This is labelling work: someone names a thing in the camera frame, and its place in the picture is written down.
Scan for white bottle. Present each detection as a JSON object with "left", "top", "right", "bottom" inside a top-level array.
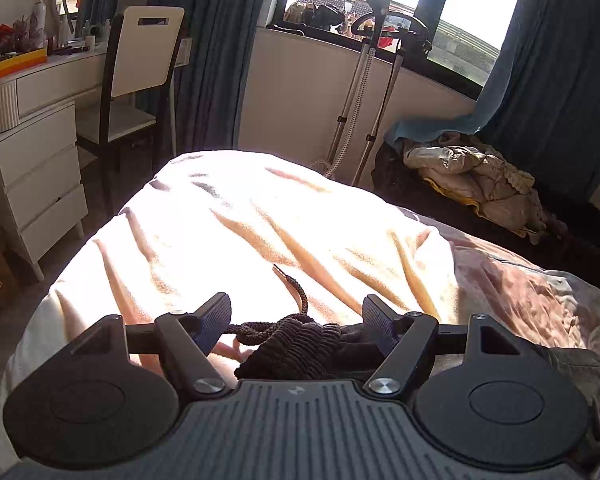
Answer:
[{"left": 30, "top": 0, "right": 48, "bottom": 46}]

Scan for orange box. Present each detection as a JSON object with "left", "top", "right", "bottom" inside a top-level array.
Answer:
[{"left": 0, "top": 47, "right": 48, "bottom": 83}]

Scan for dark sofa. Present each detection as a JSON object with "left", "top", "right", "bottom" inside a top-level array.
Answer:
[{"left": 371, "top": 140, "right": 600, "bottom": 291}]

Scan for white black chair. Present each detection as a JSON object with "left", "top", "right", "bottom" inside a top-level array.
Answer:
[{"left": 76, "top": 6, "right": 186, "bottom": 211}]

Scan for black drawstring pants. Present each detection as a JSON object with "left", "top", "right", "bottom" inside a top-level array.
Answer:
[{"left": 222, "top": 263, "right": 398, "bottom": 381}]

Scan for garment steamer stand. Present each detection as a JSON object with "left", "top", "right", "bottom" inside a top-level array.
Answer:
[{"left": 307, "top": 0, "right": 433, "bottom": 186}]

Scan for white dressing table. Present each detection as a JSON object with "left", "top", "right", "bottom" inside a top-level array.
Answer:
[{"left": 0, "top": 35, "right": 188, "bottom": 281}]

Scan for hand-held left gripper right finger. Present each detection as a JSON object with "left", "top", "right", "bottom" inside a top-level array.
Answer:
[{"left": 361, "top": 295, "right": 523, "bottom": 396}]

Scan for pile of beige clothes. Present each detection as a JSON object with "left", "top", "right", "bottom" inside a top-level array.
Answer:
[{"left": 404, "top": 130, "right": 556, "bottom": 246}]

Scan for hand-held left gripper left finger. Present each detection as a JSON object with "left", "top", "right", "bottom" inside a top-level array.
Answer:
[{"left": 67, "top": 291, "right": 233, "bottom": 397}]

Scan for bed with cream blanket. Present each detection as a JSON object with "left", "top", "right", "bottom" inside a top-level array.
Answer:
[{"left": 0, "top": 149, "right": 600, "bottom": 480}]

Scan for dark blue curtain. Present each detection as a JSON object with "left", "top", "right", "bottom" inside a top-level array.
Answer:
[
  {"left": 480, "top": 0, "right": 600, "bottom": 201},
  {"left": 147, "top": 0, "right": 298, "bottom": 161}
]

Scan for hanging laundry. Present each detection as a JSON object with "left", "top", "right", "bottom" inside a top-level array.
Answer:
[{"left": 284, "top": 1, "right": 361, "bottom": 38}]

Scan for row of small cosmetic bottles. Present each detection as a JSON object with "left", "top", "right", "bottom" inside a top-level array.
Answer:
[{"left": 50, "top": 19, "right": 112, "bottom": 53}]

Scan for light blue cloth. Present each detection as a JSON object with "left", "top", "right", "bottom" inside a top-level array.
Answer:
[{"left": 384, "top": 55, "right": 511, "bottom": 146}]

